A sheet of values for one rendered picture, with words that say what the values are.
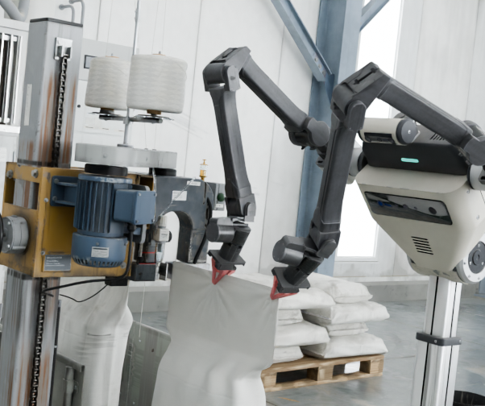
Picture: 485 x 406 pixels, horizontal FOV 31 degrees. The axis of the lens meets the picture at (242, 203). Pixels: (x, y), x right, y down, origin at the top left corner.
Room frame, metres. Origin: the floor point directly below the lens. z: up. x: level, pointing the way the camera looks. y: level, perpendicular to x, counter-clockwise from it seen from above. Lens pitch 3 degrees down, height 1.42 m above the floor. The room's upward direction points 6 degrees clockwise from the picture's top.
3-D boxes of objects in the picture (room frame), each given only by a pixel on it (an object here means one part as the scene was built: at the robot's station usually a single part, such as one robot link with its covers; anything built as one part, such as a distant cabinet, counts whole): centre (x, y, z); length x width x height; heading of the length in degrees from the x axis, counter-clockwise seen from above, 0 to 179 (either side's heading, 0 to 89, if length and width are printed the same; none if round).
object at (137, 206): (2.39, 0.29, 1.25); 0.10 x 0.08 x 0.12; 155
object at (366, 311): (6.02, -0.74, 0.44); 0.68 x 0.44 x 0.15; 130
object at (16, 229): (2.49, 0.65, 1.14); 0.11 x 0.06 x 0.11; 40
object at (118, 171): (2.43, 0.39, 1.35); 0.12 x 0.12 x 0.04
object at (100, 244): (2.43, 0.39, 1.21); 0.15 x 0.15 x 0.25
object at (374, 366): (5.96, -0.38, 0.07); 1.20 x 0.82 x 0.14; 132
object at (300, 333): (5.61, -0.30, 0.32); 0.66 x 0.43 x 0.15; 132
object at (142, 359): (3.40, 0.37, 0.54); 1.05 x 0.02 x 0.41; 40
